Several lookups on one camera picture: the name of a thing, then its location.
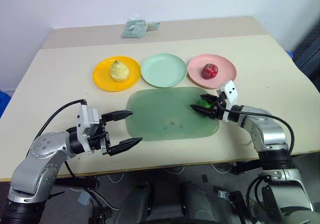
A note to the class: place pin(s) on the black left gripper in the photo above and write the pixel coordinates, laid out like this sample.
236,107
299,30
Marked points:
105,141

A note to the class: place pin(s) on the black ribbed chair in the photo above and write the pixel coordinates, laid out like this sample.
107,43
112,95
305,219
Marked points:
308,56

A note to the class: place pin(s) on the red fruit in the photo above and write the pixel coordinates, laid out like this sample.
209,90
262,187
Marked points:
209,71

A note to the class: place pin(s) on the pale green pouch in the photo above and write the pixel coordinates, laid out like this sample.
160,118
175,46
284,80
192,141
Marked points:
133,29

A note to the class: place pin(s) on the yellow pear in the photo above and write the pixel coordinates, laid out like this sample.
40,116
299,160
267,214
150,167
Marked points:
120,72

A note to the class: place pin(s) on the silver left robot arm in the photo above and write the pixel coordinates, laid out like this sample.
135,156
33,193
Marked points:
37,159

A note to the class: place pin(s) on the small grey box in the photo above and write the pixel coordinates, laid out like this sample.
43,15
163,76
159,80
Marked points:
84,198

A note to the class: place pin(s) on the dark rounded shape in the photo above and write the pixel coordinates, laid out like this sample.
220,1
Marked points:
197,201
136,201

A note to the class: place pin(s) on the light green plate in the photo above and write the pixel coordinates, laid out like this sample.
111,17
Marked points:
163,70

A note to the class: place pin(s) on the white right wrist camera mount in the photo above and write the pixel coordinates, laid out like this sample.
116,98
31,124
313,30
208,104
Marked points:
231,91

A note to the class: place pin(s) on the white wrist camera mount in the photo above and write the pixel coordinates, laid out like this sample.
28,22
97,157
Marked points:
231,91
85,120

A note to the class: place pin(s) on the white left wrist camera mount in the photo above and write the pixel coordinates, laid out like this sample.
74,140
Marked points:
85,120

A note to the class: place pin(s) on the green cutting mat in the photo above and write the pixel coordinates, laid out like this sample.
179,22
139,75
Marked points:
162,109

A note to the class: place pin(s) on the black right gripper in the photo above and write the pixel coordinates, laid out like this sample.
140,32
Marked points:
218,110

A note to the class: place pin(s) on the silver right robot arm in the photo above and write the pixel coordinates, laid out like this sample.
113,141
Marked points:
267,132

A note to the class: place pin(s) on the pink plate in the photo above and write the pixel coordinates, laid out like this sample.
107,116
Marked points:
225,66

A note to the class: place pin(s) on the small blue object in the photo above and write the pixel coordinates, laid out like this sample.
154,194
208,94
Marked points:
290,53

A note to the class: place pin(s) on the small green item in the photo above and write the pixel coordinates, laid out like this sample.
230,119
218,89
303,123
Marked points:
205,103

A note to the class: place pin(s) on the black table frame bar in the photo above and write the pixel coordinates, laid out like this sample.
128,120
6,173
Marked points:
246,167

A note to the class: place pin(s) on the yellow plate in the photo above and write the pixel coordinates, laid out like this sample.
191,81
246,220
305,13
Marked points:
102,79

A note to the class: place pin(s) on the black stand leg with caster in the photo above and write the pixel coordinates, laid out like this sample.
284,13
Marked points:
236,206

